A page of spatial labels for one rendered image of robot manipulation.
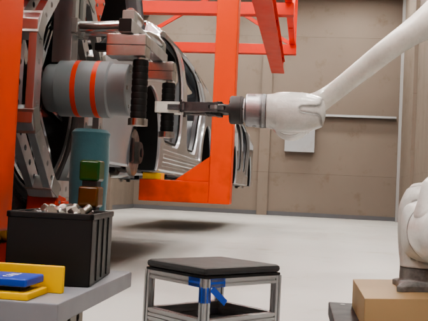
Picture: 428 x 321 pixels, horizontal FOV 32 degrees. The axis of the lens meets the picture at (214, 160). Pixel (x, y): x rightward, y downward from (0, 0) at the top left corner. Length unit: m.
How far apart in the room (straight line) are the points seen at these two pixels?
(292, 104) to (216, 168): 3.54
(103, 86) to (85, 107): 0.07
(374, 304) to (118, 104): 0.77
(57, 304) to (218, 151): 4.44
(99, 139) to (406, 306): 0.82
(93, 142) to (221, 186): 3.77
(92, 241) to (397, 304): 0.87
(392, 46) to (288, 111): 0.32
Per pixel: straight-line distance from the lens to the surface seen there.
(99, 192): 1.42
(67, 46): 1.88
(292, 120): 1.91
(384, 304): 1.82
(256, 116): 1.92
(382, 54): 2.00
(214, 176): 5.42
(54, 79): 1.82
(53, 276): 1.13
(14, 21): 1.43
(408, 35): 1.98
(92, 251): 1.20
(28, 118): 1.62
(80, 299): 1.13
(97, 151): 1.68
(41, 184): 1.75
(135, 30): 1.68
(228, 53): 5.51
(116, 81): 1.79
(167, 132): 1.96
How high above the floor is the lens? 0.61
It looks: 2 degrees up
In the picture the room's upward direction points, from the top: 3 degrees clockwise
